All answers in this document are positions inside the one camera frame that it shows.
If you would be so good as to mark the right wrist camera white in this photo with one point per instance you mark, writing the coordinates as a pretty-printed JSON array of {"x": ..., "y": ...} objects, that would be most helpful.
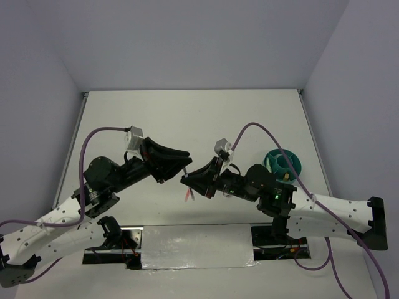
[{"x": 223, "y": 149}]

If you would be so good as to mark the green translucent highlighter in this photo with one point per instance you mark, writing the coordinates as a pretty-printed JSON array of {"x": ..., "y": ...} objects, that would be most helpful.
[{"x": 268, "y": 165}]

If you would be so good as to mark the silver foil covered panel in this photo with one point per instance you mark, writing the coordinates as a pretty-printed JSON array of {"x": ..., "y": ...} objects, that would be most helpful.
[{"x": 181, "y": 247}]

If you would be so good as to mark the pink red gel pen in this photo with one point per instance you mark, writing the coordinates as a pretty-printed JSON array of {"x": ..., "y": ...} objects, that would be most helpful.
[{"x": 189, "y": 195}]

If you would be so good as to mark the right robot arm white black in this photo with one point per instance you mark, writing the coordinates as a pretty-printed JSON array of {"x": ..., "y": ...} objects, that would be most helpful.
[{"x": 295, "y": 214}]

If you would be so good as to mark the aluminium table edge rail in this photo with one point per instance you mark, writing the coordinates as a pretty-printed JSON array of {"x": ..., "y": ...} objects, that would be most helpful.
[{"x": 300, "y": 94}]

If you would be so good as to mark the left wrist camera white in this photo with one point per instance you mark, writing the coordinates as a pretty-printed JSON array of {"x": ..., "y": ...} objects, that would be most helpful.
[{"x": 133, "y": 140}]

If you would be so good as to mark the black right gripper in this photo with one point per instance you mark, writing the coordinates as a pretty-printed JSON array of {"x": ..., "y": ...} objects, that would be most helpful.
[{"x": 199, "y": 179}]

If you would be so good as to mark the teal round divided organizer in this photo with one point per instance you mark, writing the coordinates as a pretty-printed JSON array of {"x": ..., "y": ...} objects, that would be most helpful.
[{"x": 280, "y": 166}]

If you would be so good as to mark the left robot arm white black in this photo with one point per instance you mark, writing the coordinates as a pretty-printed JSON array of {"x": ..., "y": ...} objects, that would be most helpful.
[{"x": 80, "y": 221}]

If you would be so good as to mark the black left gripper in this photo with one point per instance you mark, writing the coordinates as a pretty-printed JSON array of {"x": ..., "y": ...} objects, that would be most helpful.
[{"x": 163, "y": 170}]

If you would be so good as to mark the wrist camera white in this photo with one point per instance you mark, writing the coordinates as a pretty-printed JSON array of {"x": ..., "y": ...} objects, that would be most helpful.
[
  {"x": 223, "y": 149},
  {"x": 133, "y": 140}
]

